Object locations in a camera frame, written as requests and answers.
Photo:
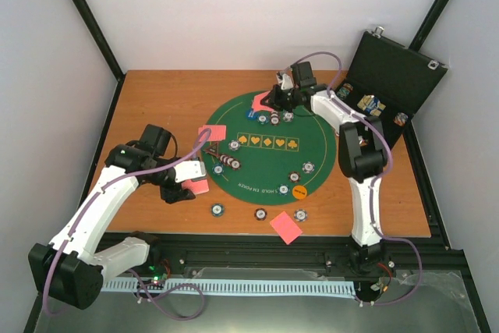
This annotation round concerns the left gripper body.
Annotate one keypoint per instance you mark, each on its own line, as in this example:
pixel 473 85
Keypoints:
pixel 171 195

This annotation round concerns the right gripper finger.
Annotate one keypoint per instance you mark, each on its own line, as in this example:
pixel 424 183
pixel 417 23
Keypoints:
pixel 268 106
pixel 269 97

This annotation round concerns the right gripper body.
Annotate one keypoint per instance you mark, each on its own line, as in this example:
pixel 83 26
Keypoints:
pixel 286 100

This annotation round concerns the black red chip top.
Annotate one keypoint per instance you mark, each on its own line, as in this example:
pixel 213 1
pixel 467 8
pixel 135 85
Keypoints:
pixel 275 118

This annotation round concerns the light blue chip top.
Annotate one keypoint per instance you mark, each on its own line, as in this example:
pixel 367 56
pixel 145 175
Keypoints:
pixel 287 116

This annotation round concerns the red-backed playing card deck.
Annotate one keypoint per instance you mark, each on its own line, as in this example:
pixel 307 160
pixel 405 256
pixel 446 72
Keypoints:
pixel 196 187

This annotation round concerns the spread black red chips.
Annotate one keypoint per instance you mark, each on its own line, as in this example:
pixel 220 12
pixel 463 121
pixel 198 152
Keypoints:
pixel 230 161

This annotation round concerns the black red poker chip stack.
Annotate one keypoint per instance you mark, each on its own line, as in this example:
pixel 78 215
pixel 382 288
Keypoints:
pixel 260 214

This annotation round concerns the light blue poker chip stack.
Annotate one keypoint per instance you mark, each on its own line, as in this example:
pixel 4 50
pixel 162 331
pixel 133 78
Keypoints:
pixel 300 215

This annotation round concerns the red-backed card bottom edge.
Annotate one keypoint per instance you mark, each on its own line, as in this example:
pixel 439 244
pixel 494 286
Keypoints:
pixel 286 228

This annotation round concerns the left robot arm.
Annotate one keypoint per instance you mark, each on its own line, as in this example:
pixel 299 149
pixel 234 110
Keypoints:
pixel 69 268

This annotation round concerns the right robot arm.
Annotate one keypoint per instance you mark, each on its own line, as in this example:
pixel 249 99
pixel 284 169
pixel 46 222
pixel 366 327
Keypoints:
pixel 363 154

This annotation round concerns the blue small blind button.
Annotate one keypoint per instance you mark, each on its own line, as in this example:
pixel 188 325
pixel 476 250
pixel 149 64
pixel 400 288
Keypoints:
pixel 251 115

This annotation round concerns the chips in case left slot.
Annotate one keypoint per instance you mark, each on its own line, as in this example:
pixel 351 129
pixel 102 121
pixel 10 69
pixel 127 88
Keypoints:
pixel 344 91

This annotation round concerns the chips in case slot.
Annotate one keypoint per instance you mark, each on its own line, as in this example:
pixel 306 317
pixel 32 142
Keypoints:
pixel 401 119
pixel 344 91

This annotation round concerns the round green poker mat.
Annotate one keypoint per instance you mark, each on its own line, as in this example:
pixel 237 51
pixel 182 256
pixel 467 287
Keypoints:
pixel 269 153

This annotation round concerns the black triangular all-in marker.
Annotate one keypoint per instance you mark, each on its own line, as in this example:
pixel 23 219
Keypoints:
pixel 213 149

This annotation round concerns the blue card deck in case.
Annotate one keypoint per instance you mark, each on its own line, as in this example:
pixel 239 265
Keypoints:
pixel 371 105

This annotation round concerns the black poker case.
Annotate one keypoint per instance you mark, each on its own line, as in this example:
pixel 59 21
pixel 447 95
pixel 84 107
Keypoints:
pixel 401 78

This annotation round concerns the orange big blind button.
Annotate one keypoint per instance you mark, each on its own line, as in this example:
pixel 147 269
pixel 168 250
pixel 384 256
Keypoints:
pixel 299 192

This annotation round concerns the chips in case right slot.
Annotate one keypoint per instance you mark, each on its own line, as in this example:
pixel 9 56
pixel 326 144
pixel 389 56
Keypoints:
pixel 401 119

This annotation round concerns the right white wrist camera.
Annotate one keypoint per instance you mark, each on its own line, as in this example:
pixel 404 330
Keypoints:
pixel 284 80

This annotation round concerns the light blue cable duct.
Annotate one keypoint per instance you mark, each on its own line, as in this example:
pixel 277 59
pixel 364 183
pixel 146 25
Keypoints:
pixel 228 287

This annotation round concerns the black aluminium frame rail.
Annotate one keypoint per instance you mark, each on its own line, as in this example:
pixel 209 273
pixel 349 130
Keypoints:
pixel 325 255

